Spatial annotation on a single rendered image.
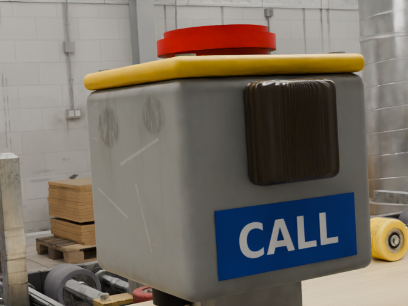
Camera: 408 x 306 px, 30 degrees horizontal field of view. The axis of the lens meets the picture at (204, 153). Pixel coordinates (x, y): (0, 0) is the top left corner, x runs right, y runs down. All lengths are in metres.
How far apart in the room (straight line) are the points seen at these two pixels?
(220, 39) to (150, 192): 0.05
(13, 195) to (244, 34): 1.13
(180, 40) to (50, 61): 7.60
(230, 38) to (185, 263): 0.07
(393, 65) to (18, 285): 3.57
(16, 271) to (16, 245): 0.05
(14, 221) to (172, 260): 1.14
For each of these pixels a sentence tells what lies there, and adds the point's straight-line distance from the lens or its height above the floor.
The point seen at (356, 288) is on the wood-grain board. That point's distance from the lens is 1.30.
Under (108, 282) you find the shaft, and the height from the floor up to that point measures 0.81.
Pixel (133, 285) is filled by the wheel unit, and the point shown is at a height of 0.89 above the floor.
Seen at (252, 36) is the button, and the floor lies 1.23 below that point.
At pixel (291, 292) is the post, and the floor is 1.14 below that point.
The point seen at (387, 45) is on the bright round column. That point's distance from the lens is 4.68.
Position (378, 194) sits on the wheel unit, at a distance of 2.16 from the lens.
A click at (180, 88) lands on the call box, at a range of 0.21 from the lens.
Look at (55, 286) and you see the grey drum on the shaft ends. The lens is 1.84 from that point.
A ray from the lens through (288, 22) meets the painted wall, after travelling 9.33.
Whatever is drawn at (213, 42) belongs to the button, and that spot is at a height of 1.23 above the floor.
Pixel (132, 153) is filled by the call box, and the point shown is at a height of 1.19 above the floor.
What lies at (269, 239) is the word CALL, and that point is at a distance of 0.23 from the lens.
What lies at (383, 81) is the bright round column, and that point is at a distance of 4.69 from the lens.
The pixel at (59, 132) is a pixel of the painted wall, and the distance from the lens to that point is 7.83.
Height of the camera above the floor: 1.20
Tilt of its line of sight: 3 degrees down
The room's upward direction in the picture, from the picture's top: 3 degrees counter-clockwise
